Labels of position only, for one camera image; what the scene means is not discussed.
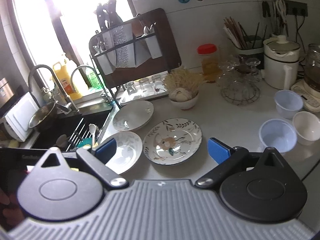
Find floral pattern plate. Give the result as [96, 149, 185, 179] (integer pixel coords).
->
[143, 118, 202, 166]

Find bowl with garlic and noodles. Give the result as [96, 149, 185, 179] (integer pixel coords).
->
[169, 88, 199, 111]

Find chrome kitchen faucet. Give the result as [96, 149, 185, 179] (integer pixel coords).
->
[28, 64, 73, 113]

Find hanging utensils on hook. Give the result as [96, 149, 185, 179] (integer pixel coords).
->
[262, 0, 289, 37]

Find white leaf pattern bowl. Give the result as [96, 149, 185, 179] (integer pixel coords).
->
[95, 131, 143, 174]

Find dried noodle bundle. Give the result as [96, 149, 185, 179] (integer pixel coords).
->
[164, 66, 206, 94]

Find blue plastic bowl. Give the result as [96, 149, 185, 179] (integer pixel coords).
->
[258, 119, 297, 153]
[274, 90, 303, 119]

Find upturned glass cup left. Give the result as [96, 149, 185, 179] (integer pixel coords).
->
[125, 81, 137, 95]

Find upturned glass cup right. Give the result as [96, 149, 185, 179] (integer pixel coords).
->
[151, 74, 165, 92]

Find dark wooden cutting board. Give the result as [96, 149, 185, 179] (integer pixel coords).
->
[100, 8, 182, 88]

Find white plastic bowl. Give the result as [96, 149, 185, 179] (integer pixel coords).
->
[292, 111, 320, 146]

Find red lid plastic jar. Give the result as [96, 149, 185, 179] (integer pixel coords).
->
[197, 43, 221, 83]

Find chopstick holder with chopsticks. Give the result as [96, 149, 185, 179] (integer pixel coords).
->
[223, 17, 267, 55]

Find glass health kettle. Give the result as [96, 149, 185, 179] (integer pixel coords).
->
[304, 43, 320, 92]

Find wire basket with glassware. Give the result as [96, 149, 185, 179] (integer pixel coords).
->
[217, 56, 261, 106]

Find white electric cooking pot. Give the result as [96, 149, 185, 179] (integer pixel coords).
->
[264, 35, 300, 90]

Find white spoon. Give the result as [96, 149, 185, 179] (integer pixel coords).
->
[89, 124, 97, 148]

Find yellow detergent bottle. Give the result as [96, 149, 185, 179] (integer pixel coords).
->
[53, 58, 86, 100]

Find white kettle base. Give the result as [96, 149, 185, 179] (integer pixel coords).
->
[291, 80, 319, 113]

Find white cutting board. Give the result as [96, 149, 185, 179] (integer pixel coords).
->
[2, 92, 39, 142]

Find steel pot in sink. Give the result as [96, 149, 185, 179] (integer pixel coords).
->
[28, 102, 57, 133]

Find wall power outlet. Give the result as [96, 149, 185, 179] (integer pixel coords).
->
[285, 0, 308, 17]

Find black dish rack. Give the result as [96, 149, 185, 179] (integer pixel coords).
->
[89, 22, 168, 91]

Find white leaf pattern plate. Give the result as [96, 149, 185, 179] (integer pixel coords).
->
[112, 100, 154, 132]

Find upturned glass cup middle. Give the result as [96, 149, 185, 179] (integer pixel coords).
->
[139, 77, 153, 93]

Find upturned glass cup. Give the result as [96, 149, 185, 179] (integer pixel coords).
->
[125, 81, 137, 95]
[139, 77, 153, 93]
[151, 74, 165, 92]

